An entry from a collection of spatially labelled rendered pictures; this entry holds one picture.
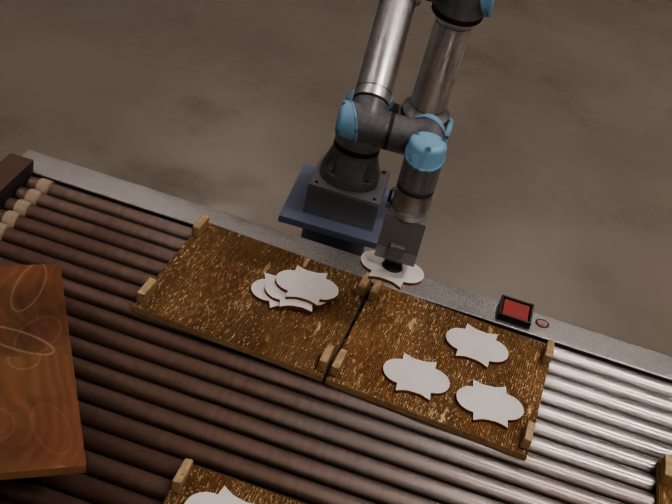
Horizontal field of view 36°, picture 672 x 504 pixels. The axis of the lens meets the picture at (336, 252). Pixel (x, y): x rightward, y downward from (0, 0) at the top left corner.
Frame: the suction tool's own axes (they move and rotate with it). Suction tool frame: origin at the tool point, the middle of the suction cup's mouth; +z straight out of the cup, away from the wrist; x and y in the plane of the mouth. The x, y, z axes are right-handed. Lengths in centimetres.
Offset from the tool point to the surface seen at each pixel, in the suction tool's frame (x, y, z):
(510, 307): 16.3, 27.9, 11.9
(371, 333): -7.7, -0.2, 11.2
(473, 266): 165, 29, 105
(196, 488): -60, -20, 11
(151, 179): 159, -104, 105
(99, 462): -60, -37, 13
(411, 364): -14.5, 9.4, 10.3
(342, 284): 5.5, -9.4, 11.2
